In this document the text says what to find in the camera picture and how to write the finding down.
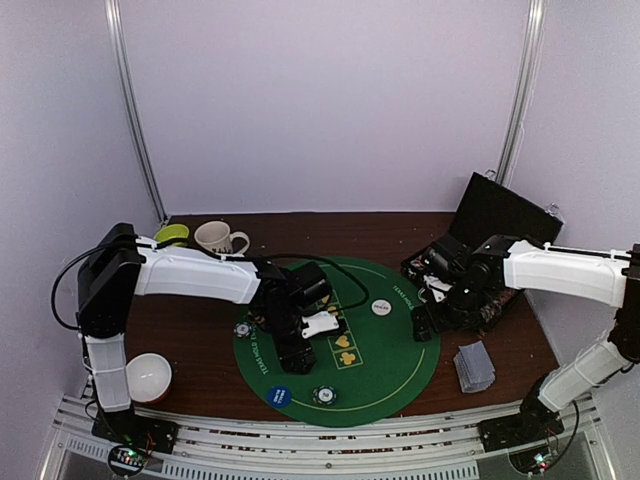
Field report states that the playing card deck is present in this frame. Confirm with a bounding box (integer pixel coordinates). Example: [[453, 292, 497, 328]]
[[453, 341, 496, 394]]

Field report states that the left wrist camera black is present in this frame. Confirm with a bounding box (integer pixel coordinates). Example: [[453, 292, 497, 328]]
[[290, 261, 331, 308]]

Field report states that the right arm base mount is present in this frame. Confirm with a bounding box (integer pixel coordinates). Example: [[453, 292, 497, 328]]
[[478, 413, 565, 452]]

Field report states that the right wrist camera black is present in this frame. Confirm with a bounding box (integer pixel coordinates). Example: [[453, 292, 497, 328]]
[[423, 234, 471, 277]]

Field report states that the round green poker mat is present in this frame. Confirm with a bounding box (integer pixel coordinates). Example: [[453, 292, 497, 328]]
[[233, 257, 441, 428]]

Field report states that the aluminium post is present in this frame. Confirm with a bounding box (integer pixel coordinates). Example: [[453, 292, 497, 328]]
[[104, 0, 157, 197], [495, 0, 546, 187]]

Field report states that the orange big blind button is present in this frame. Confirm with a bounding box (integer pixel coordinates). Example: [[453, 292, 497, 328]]
[[248, 311, 264, 325]]

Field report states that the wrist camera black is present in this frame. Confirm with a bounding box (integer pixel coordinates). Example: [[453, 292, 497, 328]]
[[423, 234, 471, 277], [290, 261, 331, 308]]

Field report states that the black poker chip case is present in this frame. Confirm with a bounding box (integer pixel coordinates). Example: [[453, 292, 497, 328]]
[[401, 173, 563, 333]]

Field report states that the decorated ceramic mug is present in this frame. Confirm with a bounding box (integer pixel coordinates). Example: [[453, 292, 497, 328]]
[[194, 221, 251, 255]]

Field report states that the aluminium rail frame front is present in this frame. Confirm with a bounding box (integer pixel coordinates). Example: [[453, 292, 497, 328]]
[[52, 392, 601, 480]]

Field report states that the right aluminium post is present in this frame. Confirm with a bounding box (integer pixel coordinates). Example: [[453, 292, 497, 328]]
[[495, 0, 546, 187]]

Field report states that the white dealer button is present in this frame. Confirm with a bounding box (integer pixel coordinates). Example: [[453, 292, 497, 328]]
[[371, 299, 392, 317]]

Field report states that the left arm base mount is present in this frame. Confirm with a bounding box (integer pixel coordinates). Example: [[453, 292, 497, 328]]
[[91, 406, 179, 454]]

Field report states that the poker chip stack front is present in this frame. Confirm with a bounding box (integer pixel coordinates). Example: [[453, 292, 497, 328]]
[[312, 385, 337, 406]]

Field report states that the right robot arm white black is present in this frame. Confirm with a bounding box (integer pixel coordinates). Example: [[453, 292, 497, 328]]
[[412, 235, 639, 442]]

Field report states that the blue small blind button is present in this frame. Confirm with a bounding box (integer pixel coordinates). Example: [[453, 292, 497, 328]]
[[267, 386, 292, 409]]

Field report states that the green tennis ball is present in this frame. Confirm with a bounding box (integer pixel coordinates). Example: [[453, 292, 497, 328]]
[[154, 224, 190, 247]]

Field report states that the white bowl red outside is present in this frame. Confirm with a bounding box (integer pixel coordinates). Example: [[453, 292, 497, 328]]
[[126, 353, 173, 404]]

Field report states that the left black cable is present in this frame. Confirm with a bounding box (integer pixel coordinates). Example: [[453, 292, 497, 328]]
[[52, 244, 371, 331]]

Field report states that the left aluminium post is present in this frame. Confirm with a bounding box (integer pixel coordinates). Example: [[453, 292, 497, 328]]
[[104, 0, 157, 197]]

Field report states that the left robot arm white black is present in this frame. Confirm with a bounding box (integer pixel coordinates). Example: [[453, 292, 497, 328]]
[[76, 223, 337, 444]]

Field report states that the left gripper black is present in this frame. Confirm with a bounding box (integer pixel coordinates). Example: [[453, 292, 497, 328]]
[[261, 306, 318, 375]]

